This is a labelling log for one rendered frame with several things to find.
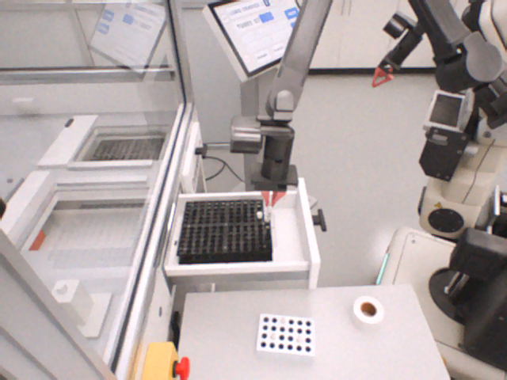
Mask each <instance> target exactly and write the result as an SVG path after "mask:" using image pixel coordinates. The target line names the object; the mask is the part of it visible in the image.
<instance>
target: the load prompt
mask: <svg viewBox="0 0 507 380"><path fill-rule="evenodd" d="M274 6H278V5H277V3H276V1H275V0H249V1H247V2H242V3H239V4H236V5H232V6H228V7H224V9H225V11H226V12H227V15H228V17H229V18H230V20H234V19H236V18H239V17H244V16H246V15H249V14H252V13H256V12H258V11H261V10H265V9H268V8H270V7H274Z"/></svg>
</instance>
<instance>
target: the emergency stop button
mask: <svg viewBox="0 0 507 380"><path fill-rule="evenodd" d="M189 373H190V361H189V358H188V357H187V356H186V357H182V358H181V361H180V362H179V363H177V365H176V375H179V378H180V380H187V379H188V378H189Z"/></svg>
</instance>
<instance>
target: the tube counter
mask: <svg viewBox="0 0 507 380"><path fill-rule="evenodd" d="M281 17H283V14H282V13H281V11H280V8H279V7H278V8H275V9H271V10H269V11H266V12H264V13H259V14H257V15H254V16H252V18H253V20H254V22H255V24H256V25H257V26H259V25H263V24H265V23H267V22H270V21H274V20H276V19H278V18H281Z"/></svg>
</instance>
